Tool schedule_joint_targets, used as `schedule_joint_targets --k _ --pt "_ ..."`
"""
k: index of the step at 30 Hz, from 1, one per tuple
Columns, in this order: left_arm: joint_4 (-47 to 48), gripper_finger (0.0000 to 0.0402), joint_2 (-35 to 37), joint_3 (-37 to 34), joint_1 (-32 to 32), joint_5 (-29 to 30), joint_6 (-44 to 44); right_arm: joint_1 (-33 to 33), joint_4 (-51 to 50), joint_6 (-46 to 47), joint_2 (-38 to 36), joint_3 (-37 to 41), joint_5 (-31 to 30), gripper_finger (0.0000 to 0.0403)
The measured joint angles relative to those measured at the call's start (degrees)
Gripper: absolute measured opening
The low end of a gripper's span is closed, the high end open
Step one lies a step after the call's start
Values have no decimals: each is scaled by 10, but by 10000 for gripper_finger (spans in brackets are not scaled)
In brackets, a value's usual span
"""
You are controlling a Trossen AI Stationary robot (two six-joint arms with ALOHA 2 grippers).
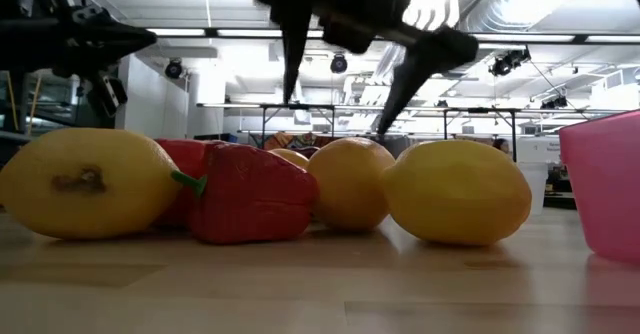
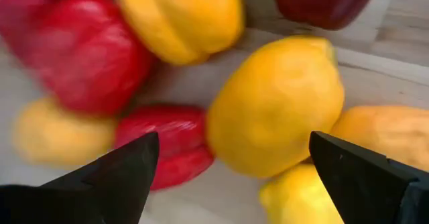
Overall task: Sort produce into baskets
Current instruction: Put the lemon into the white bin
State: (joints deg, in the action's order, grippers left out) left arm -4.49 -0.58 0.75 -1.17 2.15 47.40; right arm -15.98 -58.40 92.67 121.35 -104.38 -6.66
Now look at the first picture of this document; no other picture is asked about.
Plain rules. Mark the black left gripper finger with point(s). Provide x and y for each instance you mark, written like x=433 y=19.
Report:
x=122 y=31
x=120 y=49

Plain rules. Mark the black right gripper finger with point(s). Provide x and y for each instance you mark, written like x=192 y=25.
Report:
x=294 y=44
x=430 y=59

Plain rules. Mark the orange bell pepper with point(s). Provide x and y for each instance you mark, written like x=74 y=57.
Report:
x=292 y=158

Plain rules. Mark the red bell pepper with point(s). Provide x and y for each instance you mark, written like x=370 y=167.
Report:
x=180 y=159
x=250 y=199

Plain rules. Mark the yellow lemon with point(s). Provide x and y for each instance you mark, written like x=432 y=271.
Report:
x=457 y=194
x=100 y=209

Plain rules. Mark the round orange fruit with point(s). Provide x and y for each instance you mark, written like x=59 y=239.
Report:
x=350 y=184

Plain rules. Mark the long ceiling light strip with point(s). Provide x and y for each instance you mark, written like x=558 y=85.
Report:
x=612 y=39
x=177 y=32
x=522 y=38
x=250 y=33

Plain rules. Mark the black framed background table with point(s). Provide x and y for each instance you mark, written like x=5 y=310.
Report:
x=480 y=110
x=297 y=106

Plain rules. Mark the black ceiling spot light cluster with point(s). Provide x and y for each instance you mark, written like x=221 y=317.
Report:
x=510 y=61
x=554 y=103

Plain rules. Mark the colourful patterned cloth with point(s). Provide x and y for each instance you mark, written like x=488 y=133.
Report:
x=295 y=140

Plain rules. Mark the person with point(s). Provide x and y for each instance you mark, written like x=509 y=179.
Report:
x=501 y=145

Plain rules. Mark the pink plastic basket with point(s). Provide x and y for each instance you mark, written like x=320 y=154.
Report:
x=605 y=189

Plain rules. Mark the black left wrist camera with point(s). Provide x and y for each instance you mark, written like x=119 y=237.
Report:
x=107 y=96

